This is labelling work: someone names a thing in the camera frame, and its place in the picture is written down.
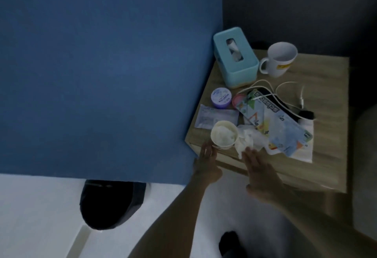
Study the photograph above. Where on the person's left hand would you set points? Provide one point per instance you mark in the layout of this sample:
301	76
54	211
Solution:
207	166

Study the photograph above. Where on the person's right hand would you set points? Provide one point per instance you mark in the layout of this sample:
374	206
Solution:
263	181

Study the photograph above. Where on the white paper cup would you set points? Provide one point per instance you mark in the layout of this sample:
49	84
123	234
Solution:
224	146

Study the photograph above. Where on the white tissue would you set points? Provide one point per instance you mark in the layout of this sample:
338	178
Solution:
247	140

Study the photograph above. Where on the clear grey sachet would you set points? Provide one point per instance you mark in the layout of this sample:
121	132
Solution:
210	116

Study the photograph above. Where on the colourful plastic packet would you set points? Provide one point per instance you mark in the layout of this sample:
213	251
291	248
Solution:
282	131

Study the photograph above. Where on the purple round jar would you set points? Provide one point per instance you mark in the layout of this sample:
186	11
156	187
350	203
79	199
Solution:
221	97

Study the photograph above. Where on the pink round container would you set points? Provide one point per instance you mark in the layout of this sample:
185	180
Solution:
237	101

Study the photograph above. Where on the black phone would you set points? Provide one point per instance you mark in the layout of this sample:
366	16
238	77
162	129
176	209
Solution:
282	109

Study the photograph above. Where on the person's left forearm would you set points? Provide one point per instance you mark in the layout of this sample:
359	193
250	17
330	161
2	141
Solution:
176	222

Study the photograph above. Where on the person's right forearm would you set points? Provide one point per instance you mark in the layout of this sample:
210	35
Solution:
318	228

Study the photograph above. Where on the black sock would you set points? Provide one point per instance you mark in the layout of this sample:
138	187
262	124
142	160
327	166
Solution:
231	244

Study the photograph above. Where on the teal tissue box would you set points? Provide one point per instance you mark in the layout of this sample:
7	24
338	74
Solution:
240	69

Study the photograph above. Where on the black trash bin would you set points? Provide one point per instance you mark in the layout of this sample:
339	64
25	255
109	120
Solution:
109	204

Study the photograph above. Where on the white mug yellow label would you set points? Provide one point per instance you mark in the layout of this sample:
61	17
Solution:
279	60

